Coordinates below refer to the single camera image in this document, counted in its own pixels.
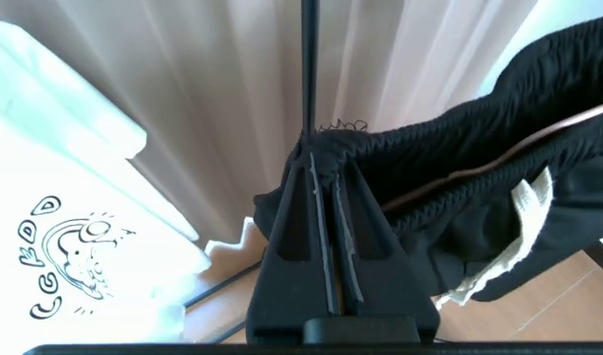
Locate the white t-shirt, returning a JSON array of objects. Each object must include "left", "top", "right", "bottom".
[{"left": 0, "top": 19, "right": 213, "bottom": 355}]

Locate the black clothes rack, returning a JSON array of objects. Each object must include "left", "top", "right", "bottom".
[{"left": 182, "top": 0, "right": 322, "bottom": 345}]

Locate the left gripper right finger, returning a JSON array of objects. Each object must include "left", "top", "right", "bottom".
[{"left": 330, "top": 162, "right": 440, "bottom": 344}]

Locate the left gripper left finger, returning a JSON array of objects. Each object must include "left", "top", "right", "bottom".
[{"left": 245, "top": 152, "right": 340, "bottom": 345}]

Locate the beige curtain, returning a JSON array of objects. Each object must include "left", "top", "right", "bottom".
[{"left": 0, "top": 0, "right": 539, "bottom": 250}]

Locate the pink clothes hanger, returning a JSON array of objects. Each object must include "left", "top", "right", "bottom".
[{"left": 381, "top": 100, "right": 603, "bottom": 213}]

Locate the black garment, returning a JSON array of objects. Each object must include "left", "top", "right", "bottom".
[{"left": 253, "top": 12, "right": 603, "bottom": 311}]

